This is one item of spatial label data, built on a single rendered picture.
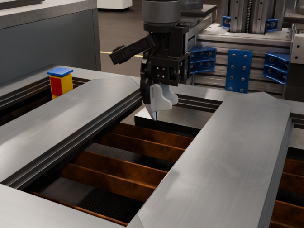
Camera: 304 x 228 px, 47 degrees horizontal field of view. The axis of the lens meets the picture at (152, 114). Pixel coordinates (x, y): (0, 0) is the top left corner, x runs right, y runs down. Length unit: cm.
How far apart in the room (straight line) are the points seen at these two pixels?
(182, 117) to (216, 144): 54
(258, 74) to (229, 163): 72
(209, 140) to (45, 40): 84
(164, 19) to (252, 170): 33
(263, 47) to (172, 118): 42
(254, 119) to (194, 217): 41
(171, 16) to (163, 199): 33
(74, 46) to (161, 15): 93
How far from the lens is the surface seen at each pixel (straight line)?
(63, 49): 151
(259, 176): 70
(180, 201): 61
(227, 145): 79
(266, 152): 78
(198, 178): 67
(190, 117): 131
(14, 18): 131
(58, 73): 116
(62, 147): 81
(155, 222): 57
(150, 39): 70
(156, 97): 73
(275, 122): 92
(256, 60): 139
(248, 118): 93
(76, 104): 100
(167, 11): 67
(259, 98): 107
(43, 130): 87
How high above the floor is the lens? 123
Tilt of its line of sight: 24 degrees down
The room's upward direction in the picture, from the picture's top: straight up
